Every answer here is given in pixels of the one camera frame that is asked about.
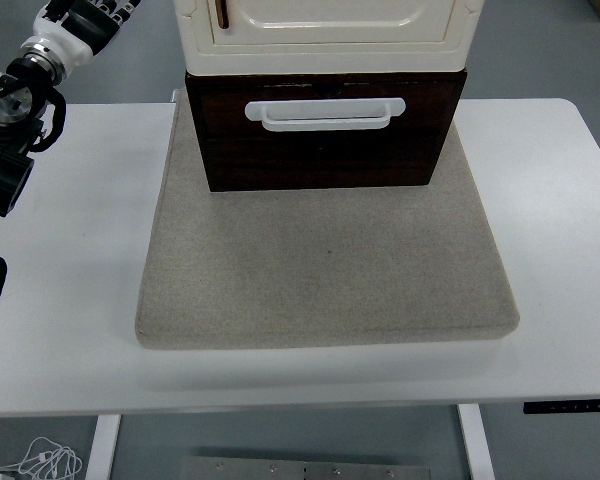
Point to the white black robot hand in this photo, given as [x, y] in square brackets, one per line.
[62, 42]

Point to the dark brown wooden drawer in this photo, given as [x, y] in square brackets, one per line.
[330, 155]

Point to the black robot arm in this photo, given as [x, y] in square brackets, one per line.
[0, 165]

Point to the dark brown wooden drawer case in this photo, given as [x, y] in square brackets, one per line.
[260, 78]

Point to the beige fabric mat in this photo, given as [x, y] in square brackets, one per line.
[330, 275]

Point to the white table leg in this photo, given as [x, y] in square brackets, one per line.
[102, 450]
[477, 445]

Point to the black table control panel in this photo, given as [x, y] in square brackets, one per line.
[570, 406]

